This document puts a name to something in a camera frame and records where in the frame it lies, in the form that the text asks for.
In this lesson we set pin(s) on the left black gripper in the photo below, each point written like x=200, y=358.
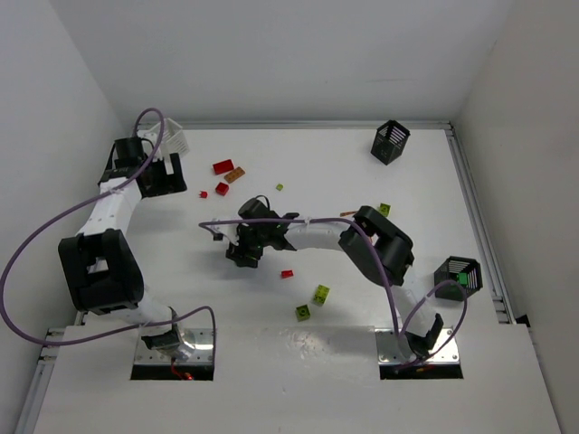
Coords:
x=167, y=176

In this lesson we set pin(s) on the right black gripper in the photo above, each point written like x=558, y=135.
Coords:
x=244, y=254

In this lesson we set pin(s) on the lime lego brick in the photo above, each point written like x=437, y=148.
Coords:
x=320, y=295
x=384, y=209
x=303, y=313

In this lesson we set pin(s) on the lime lego brick front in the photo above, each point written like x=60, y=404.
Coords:
x=303, y=313

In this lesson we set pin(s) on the dark green lego brick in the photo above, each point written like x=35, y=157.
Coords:
x=463, y=279

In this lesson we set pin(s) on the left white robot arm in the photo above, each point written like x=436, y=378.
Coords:
x=100, y=269

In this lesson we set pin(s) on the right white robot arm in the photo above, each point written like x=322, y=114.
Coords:
x=380, y=251

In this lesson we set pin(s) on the white slotted bin back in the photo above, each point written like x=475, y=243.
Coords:
x=173, y=140

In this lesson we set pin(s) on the small red square lego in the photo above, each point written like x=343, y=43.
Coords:
x=222, y=189

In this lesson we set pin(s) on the orange lego plate left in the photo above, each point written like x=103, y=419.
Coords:
x=234, y=175

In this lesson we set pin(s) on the large red lego brick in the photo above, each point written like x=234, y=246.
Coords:
x=223, y=167

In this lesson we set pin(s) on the black slotted bin back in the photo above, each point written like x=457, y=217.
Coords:
x=390, y=141

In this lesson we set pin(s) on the black slotted bin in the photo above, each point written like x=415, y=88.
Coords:
x=445, y=278
x=390, y=141

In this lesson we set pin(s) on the black slotted bin right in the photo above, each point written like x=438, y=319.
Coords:
x=445, y=278

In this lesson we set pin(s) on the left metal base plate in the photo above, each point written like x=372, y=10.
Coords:
x=195, y=350

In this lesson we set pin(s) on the metal base plate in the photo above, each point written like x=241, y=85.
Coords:
x=195, y=350
x=392, y=351

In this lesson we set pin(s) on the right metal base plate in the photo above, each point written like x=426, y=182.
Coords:
x=392, y=351

